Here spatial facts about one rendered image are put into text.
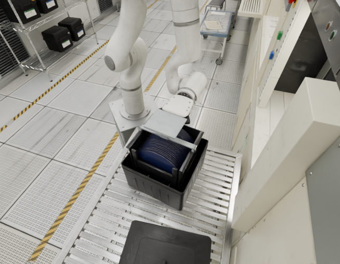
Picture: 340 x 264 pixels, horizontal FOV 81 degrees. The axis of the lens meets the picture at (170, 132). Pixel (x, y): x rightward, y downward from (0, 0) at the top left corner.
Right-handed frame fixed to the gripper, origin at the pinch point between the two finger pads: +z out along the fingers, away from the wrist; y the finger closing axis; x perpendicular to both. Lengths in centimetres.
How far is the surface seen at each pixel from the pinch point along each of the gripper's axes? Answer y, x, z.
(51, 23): 290, -74, -172
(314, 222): -37.9, 20.5, 24.4
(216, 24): 54, -64, -263
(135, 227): -2.6, -23.0, 29.3
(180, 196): -12.7, -18.2, 13.9
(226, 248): -35, -33, 18
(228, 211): -31.5, -32.8, 4.8
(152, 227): -8.1, -22.9, 26.7
